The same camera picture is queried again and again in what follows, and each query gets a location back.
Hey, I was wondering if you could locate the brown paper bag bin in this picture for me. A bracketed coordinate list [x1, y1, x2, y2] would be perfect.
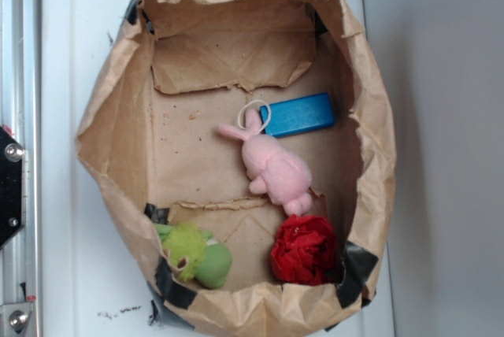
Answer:
[76, 0, 396, 336]

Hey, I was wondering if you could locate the pink plush bunny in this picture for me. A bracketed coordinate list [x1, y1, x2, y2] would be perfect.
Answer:
[217, 108, 313, 216]

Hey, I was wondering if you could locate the blue rectangular block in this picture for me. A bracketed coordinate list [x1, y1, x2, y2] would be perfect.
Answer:
[259, 93, 335, 138]

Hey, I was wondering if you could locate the green plush toy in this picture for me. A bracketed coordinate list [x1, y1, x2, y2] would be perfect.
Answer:
[154, 222, 232, 289]

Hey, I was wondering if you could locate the silver corner bracket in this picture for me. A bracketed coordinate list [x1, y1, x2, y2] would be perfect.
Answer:
[0, 302, 37, 337]

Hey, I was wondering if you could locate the black metal bracket plate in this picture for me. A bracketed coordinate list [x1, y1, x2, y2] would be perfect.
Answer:
[0, 127, 25, 249]

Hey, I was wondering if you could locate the aluminium frame rail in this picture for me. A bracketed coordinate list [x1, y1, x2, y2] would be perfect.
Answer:
[1, 0, 42, 336]

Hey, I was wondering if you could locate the red crumpled cloth ball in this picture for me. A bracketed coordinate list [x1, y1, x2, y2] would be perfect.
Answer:
[270, 215, 338, 286]

